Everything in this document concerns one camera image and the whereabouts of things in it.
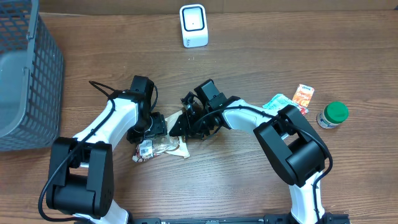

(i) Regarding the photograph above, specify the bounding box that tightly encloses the teal wipes packet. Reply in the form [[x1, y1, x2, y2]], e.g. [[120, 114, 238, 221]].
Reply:
[[262, 93, 295, 111]]

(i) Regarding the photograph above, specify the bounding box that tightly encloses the orange small box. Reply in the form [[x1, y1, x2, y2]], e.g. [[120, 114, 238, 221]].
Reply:
[[292, 84, 315, 108]]

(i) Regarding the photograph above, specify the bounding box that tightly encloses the green lid jar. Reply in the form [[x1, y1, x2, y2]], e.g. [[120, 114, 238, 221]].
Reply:
[[317, 101, 349, 129]]

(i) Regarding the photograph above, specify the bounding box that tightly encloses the white barcode scanner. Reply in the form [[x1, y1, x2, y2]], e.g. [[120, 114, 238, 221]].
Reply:
[[179, 4, 209, 48]]

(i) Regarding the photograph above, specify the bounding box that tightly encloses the grey plastic mesh basket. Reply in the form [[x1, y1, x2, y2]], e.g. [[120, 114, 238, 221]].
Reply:
[[1, 0, 65, 152]]

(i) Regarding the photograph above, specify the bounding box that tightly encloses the red stick sachet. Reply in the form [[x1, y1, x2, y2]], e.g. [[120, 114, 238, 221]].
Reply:
[[298, 105, 308, 115]]

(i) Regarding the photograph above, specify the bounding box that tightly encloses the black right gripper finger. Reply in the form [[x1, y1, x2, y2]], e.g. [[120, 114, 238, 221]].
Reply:
[[180, 91, 202, 114], [169, 112, 190, 137]]

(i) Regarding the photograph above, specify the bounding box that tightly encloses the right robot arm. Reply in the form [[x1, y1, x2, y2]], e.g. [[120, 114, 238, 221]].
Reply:
[[169, 79, 331, 223]]

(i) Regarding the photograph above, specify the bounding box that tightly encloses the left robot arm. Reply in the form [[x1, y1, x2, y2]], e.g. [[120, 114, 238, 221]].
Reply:
[[38, 75, 167, 224]]

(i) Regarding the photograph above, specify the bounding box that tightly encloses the brown snack pouch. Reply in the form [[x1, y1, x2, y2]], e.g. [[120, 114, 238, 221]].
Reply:
[[132, 110, 190, 162]]

